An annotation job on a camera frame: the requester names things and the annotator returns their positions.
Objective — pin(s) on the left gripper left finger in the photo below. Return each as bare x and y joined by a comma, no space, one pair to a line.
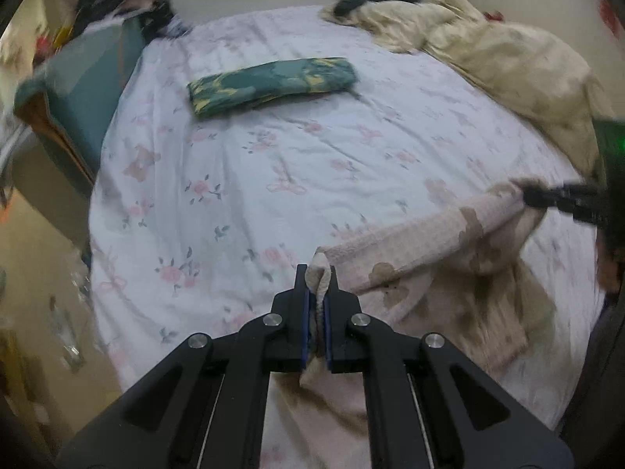
203,405

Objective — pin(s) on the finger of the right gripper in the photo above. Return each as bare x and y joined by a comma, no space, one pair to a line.
547,195

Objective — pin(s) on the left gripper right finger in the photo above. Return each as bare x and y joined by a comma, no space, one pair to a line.
427,404

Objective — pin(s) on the beige bear-print pants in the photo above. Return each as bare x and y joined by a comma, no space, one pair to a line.
457,272

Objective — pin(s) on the person's right hand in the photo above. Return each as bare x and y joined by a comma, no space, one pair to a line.
607,272

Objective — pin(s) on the cream yellow blanket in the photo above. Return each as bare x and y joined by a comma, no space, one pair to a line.
525,69

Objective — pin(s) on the white floral bed sheet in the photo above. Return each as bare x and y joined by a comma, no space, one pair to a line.
197,224

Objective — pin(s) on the green folded patterned cloth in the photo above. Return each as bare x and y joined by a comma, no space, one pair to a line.
263,83

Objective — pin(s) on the dark clothes pile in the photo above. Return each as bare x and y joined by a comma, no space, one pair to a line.
157,18

